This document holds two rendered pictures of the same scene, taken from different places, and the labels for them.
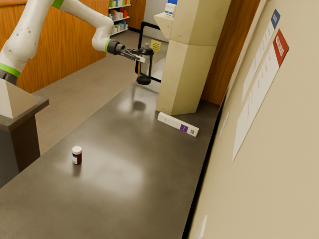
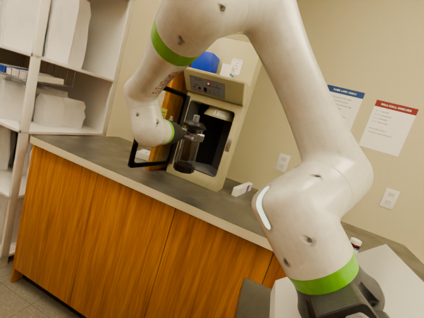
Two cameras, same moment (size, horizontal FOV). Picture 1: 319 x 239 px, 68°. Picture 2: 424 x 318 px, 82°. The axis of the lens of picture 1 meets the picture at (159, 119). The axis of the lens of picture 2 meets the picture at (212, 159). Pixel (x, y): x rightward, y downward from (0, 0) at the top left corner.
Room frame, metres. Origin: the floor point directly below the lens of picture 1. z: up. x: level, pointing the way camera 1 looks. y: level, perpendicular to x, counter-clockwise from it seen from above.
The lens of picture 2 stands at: (1.33, 1.30, 1.33)
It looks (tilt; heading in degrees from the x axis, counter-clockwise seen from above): 10 degrees down; 274
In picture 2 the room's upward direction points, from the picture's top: 17 degrees clockwise
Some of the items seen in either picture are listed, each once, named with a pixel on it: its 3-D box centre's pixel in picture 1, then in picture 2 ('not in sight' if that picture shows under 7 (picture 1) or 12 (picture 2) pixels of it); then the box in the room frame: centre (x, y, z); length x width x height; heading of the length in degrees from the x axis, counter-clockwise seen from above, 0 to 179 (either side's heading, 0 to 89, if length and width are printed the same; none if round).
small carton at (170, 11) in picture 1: (170, 10); (227, 72); (1.46, 0.07, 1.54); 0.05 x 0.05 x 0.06; 74
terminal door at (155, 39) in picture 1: (155, 54); (159, 127); (1.70, 0.13, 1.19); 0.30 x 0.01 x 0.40; 70
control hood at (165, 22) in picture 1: (170, 23); (214, 86); (1.51, 0.06, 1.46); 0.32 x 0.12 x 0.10; 167
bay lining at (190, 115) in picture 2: not in sight; (210, 138); (1.47, -0.11, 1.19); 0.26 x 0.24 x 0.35; 167
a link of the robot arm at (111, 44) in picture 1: (114, 47); (167, 131); (1.58, 0.41, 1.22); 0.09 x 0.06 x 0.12; 167
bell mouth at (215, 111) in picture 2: not in sight; (220, 113); (1.45, -0.09, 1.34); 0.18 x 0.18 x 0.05
